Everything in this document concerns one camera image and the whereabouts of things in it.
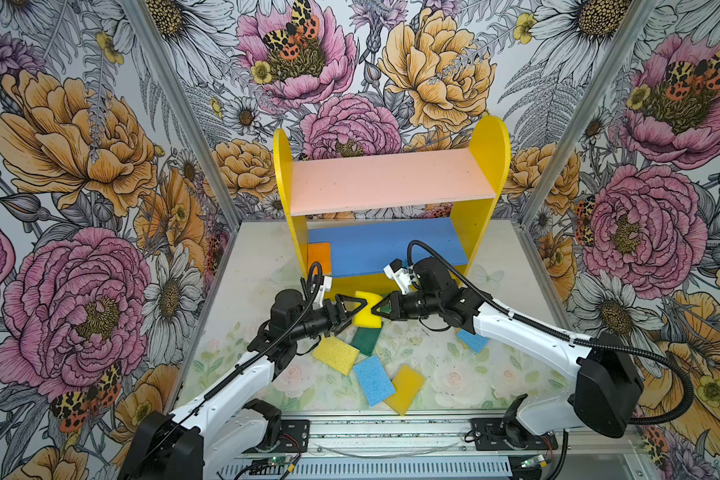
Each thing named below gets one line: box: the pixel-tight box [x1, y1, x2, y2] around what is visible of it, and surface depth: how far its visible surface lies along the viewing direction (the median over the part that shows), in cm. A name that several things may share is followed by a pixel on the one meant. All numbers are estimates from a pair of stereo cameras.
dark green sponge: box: [351, 327, 382, 356], surface depth 91 cm
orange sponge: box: [307, 242, 331, 276], surface depth 94 cm
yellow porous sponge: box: [311, 335, 360, 376], surface depth 87 cm
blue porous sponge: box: [354, 355, 396, 407], surface depth 83 cm
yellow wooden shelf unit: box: [272, 116, 511, 299], surface depth 79 cm
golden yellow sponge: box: [384, 365, 424, 416], surface depth 82 cm
